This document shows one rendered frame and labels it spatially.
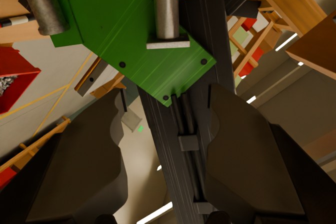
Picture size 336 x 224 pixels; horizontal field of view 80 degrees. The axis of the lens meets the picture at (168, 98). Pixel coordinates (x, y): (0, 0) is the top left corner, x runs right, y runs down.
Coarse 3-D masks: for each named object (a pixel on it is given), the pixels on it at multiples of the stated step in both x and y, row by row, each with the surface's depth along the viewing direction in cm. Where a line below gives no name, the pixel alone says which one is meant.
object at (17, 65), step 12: (0, 48) 64; (12, 48) 68; (0, 60) 59; (12, 60) 64; (24, 60) 68; (0, 72) 55; (12, 72) 59; (24, 72) 63; (36, 72) 69; (0, 84) 64; (12, 84) 71; (24, 84) 71; (0, 96) 72; (12, 96) 72; (0, 108) 72
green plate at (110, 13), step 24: (72, 0) 26; (96, 0) 26; (120, 0) 26; (144, 0) 26; (96, 24) 28; (120, 24) 28; (144, 24) 28; (96, 48) 30; (120, 48) 30; (144, 48) 30; (168, 48) 30; (192, 48) 30; (120, 72) 32; (144, 72) 32; (168, 72) 32; (192, 72) 32; (168, 96) 34
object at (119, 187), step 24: (120, 96) 12; (72, 120) 9; (96, 120) 9; (120, 120) 10; (72, 144) 8; (96, 144) 8; (48, 168) 7; (72, 168) 7; (96, 168) 7; (120, 168) 7; (48, 192) 6; (72, 192) 6; (96, 192) 6; (120, 192) 7; (48, 216) 6; (72, 216) 6; (96, 216) 7
